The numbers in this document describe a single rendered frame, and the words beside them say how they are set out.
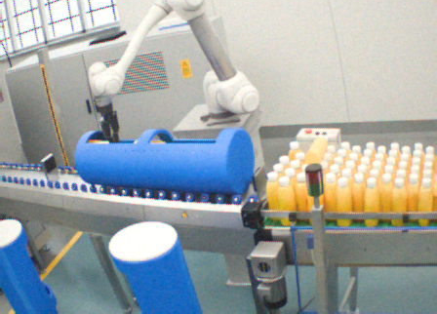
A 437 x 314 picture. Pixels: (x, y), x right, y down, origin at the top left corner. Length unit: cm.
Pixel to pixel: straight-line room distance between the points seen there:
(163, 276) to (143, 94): 236
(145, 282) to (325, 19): 343
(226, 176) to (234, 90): 54
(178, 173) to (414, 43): 310
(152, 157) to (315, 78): 287
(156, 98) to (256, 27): 138
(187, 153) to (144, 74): 183
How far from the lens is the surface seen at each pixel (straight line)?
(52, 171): 311
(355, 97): 501
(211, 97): 279
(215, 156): 222
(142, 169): 241
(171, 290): 200
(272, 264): 208
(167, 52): 390
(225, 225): 235
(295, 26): 489
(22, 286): 247
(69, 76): 442
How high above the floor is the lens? 205
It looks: 23 degrees down
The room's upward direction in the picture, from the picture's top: 12 degrees counter-clockwise
